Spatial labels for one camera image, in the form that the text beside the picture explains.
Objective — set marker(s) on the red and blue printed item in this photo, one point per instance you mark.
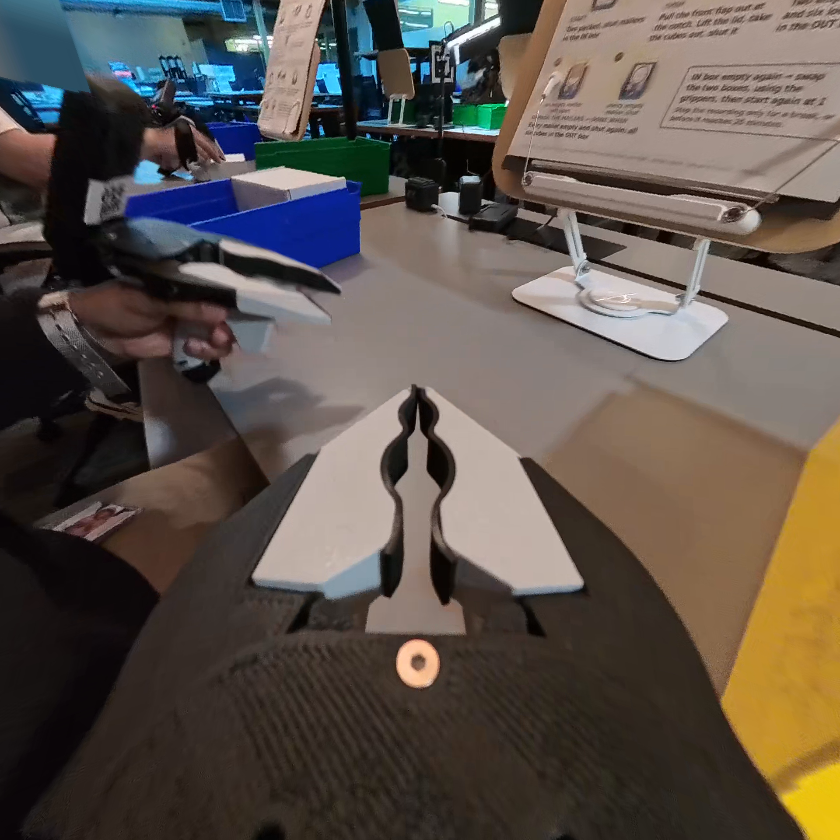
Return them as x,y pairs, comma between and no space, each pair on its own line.
98,522

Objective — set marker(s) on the black charger box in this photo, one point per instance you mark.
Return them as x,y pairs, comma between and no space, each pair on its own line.
420,195

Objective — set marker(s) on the small green bin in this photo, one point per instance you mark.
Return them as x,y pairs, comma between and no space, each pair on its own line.
482,116

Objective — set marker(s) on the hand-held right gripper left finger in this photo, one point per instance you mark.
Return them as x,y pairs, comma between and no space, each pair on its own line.
328,525

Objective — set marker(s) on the black support pole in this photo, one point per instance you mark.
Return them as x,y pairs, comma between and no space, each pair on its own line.
344,65

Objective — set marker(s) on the green storage bin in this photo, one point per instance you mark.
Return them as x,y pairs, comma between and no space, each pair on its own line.
328,161

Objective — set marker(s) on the person's beige trousers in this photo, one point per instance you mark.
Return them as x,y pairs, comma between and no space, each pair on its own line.
184,485

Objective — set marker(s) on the printed instruction sheet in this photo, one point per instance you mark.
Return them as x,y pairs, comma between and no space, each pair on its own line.
689,131

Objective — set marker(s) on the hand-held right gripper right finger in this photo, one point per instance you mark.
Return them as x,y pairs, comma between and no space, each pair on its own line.
505,525

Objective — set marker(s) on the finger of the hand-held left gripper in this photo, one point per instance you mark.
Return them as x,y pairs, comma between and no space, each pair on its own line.
282,266
275,302

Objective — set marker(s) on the background blue storage bin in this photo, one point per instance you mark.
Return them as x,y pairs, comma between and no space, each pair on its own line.
236,138

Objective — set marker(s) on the black device box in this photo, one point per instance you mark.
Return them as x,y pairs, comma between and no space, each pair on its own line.
470,193

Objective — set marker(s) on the white mailer box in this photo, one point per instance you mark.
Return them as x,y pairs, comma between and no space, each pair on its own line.
289,184

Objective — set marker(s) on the instruction sheet on stand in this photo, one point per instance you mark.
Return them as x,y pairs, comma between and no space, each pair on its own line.
623,315

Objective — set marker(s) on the black and white marker tag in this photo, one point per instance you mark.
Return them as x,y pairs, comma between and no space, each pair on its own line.
442,62

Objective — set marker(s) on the person's left hand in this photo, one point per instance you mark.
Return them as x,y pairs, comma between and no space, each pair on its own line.
131,315

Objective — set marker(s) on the grey desk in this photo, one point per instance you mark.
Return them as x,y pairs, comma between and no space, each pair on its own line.
459,328

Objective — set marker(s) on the background document stand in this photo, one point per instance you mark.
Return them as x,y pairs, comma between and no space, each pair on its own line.
396,75

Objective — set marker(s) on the yellow storage bin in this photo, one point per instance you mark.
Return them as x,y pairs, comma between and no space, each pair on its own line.
794,623

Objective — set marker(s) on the another person's forearm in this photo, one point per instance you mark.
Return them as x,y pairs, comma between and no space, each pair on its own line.
26,151

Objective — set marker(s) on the black power adapter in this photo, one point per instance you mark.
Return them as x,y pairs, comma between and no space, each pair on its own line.
492,216

